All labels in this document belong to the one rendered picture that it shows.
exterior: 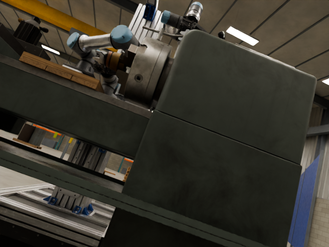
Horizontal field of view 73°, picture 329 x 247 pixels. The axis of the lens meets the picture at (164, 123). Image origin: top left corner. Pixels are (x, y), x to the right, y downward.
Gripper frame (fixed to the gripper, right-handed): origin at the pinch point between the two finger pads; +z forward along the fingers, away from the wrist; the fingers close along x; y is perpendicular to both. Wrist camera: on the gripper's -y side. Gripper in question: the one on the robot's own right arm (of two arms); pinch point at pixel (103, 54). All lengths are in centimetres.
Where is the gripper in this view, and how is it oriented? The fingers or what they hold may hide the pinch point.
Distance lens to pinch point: 111.6
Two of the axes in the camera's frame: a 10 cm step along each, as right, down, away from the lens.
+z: 0.3, -2.3, -9.7
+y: -9.4, -3.4, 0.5
